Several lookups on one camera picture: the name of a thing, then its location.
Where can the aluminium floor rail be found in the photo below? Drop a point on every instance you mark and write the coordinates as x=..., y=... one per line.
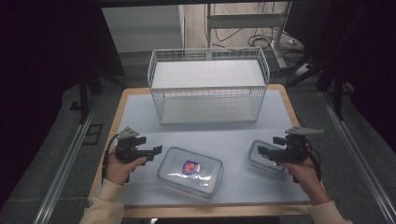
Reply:
x=65, y=161
x=358, y=155

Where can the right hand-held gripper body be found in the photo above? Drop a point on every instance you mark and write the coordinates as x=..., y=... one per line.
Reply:
x=295, y=149

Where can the black metal stand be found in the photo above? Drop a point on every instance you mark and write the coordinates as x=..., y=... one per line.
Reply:
x=337, y=99
x=83, y=99

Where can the black floor plate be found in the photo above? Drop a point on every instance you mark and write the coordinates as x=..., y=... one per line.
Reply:
x=92, y=134

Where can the person's right hand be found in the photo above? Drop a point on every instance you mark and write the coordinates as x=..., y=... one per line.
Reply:
x=303, y=174

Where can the dark curtain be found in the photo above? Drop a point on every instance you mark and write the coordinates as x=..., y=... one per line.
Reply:
x=364, y=56
x=40, y=62

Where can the small clear food container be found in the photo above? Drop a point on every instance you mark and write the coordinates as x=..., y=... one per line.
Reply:
x=264, y=165

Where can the white power strip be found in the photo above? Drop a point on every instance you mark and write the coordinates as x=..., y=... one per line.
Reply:
x=302, y=70

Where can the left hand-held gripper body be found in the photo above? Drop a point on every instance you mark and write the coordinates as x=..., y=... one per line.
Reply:
x=127, y=149

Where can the white cabinet panel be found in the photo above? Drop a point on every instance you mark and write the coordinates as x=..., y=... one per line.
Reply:
x=143, y=28

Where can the large clear food container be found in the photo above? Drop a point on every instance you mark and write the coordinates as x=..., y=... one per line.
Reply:
x=190, y=172

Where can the white metal desk frame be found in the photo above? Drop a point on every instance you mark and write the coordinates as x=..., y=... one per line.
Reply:
x=246, y=20

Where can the pale blue table mat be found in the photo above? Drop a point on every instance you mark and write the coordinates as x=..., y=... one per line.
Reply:
x=218, y=137

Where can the person's left hand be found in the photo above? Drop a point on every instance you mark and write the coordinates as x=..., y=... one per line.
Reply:
x=120, y=171

